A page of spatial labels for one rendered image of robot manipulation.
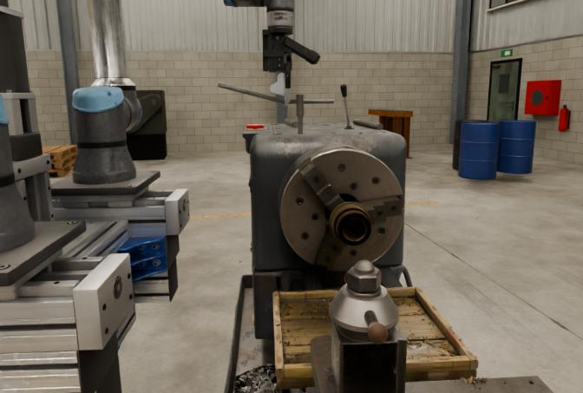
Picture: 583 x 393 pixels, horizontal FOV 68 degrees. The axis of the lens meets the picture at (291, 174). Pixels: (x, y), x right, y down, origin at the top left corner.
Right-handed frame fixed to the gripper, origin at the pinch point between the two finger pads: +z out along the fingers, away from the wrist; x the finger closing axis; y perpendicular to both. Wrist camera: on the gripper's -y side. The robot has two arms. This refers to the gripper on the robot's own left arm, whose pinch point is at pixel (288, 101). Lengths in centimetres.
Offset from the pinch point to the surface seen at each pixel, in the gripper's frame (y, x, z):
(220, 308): 38, -138, 135
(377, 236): -21.2, 23.5, 33.6
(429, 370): -22, 60, 46
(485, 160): -338, -529, 101
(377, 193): -20.9, 23.5, 22.5
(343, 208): -10.4, 34.3, 23.2
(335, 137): -13.1, 4.6, 10.2
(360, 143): -20.0, 6.6, 11.8
